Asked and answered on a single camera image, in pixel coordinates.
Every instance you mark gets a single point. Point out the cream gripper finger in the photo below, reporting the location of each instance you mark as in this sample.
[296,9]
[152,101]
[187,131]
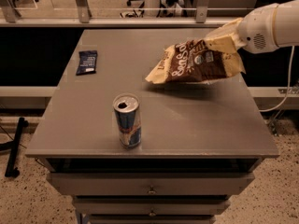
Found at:
[227,30]
[225,43]

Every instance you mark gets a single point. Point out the black office chair centre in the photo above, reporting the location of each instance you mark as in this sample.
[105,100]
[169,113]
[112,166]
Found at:
[155,8]

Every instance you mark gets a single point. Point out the metal railing frame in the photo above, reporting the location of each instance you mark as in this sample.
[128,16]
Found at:
[106,13]

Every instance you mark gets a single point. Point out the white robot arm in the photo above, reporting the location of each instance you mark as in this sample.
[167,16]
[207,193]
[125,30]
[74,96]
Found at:
[286,26]

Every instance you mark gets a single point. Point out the grey drawer cabinet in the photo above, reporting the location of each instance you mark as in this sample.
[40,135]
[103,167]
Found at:
[199,144]

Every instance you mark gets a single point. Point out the red bull can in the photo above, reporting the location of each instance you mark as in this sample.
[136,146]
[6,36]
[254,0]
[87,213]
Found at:
[127,112]

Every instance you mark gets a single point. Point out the black stand leg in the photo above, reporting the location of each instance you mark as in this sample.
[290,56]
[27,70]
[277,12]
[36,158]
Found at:
[12,170]

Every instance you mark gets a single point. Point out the dark blue snack bar wrapper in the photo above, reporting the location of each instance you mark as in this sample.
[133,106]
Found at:
[87,62]

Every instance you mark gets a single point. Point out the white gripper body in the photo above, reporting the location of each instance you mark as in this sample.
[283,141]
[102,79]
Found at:
[256,30]

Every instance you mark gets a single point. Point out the drawer knob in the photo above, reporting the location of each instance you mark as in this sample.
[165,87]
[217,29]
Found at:
[152,214]
[152,191]

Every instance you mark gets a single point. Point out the top drawer knob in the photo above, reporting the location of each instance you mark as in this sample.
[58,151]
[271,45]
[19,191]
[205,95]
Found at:
[152,191]

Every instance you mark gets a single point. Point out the brown sea salt chip bag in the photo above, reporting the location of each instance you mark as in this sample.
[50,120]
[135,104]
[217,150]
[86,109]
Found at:
[194,62]

